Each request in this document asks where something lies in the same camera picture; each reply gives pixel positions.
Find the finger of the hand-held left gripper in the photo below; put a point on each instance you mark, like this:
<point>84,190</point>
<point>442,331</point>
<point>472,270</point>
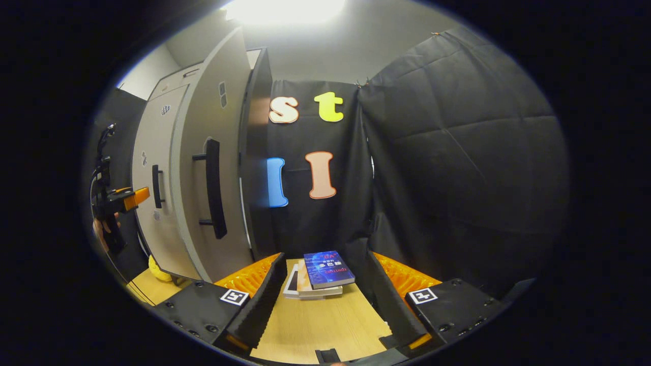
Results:
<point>135,197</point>

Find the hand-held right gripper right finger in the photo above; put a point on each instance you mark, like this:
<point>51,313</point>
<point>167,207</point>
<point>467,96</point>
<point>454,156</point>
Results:
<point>386,305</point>

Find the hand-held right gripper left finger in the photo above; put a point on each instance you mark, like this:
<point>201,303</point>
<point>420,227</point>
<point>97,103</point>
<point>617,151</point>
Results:
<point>264,300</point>

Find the cabinet door with checkered sticker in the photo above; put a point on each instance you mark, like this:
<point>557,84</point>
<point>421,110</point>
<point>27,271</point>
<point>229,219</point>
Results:
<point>152,137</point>

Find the cabinet door with box sticker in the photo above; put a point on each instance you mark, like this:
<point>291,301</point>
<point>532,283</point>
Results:
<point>224,117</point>

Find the grey double-door shoe cabinet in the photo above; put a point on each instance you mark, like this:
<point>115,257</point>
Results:
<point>257,127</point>

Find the grey cabinet drawer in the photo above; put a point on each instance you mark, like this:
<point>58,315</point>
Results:
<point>173,81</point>

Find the orange and white book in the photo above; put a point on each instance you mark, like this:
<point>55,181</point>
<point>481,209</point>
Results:
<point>305,282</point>

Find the blue book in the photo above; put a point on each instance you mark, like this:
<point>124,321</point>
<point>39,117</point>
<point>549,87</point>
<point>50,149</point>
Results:
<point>328,269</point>

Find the yellow plush toy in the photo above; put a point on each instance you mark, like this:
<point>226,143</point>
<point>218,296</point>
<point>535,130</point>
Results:
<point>157,269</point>

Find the black backdrop cloth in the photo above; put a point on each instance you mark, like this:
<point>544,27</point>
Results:
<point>457,152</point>

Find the large ceiling light panel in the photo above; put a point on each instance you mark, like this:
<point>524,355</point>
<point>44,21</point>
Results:
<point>285,10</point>

